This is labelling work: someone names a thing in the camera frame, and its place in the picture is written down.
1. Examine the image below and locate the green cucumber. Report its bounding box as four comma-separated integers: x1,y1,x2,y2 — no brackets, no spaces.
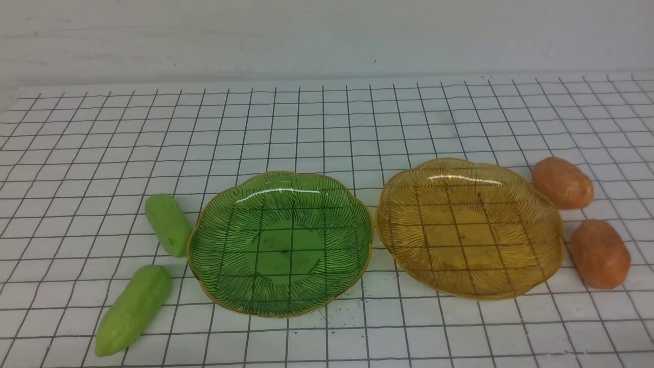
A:
94,265,172,358
145,194,193,257

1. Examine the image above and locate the orange potato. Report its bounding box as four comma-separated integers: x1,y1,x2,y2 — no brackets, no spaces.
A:
531,156,595,210
570,219,632,290

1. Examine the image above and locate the green glass plate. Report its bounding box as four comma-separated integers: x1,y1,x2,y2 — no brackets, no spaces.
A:
187,171,374,318

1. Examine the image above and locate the amber glass plate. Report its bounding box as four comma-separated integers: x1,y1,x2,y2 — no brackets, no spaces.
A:
375,158,565,300

